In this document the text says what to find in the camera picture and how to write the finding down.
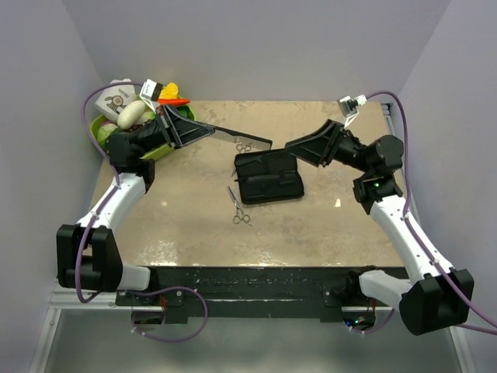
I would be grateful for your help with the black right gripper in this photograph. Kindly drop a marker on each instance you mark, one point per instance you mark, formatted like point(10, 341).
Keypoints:
point(320, 147)

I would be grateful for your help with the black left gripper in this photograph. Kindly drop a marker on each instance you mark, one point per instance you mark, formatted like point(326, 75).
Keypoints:
point(179, 130)

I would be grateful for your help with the black comb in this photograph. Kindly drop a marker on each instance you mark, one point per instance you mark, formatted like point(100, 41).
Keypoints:
point(239, 138)

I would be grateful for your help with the black zip tool case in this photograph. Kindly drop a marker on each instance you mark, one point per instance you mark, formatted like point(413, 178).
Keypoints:
point(268, 176)

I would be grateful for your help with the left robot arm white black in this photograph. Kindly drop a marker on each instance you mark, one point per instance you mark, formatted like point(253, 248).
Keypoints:
point(88, 257)

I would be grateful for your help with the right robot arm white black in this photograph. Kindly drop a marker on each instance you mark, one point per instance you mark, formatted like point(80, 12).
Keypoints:
point(435, 293)

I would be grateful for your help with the silver straight hair scissors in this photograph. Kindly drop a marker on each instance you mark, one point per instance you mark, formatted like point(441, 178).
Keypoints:
point(243, 148)

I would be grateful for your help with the orange toy carrot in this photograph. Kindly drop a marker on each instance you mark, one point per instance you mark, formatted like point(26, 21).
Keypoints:
point(174, 102)

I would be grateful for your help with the yellow toy pepper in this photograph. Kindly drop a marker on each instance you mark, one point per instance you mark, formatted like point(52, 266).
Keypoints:
point(169, 91)

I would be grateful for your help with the white toy radish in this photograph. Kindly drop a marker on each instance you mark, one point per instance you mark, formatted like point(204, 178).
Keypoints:
point(130, 114)

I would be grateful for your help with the white paper bag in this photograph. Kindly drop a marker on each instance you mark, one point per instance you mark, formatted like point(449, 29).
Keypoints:
point(112, 101)

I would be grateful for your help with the green toy leafy vegetable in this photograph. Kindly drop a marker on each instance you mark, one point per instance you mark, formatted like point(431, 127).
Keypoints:
point(104, 132)

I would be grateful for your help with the green plastic tray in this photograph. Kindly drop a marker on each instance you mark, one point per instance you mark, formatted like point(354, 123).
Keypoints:
point(156, 153)

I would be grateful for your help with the silver thinning scissors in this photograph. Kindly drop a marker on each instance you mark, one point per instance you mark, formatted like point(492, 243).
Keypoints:
point(240, 216)

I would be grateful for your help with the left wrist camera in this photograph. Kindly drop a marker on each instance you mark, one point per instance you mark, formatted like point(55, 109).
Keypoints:
point(150, 92)

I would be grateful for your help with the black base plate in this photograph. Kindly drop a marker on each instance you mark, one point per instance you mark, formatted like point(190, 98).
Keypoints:
point(249, 292)

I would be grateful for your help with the aluminium frame rail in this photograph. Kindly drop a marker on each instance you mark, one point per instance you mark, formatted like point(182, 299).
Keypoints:
point(63, 299)

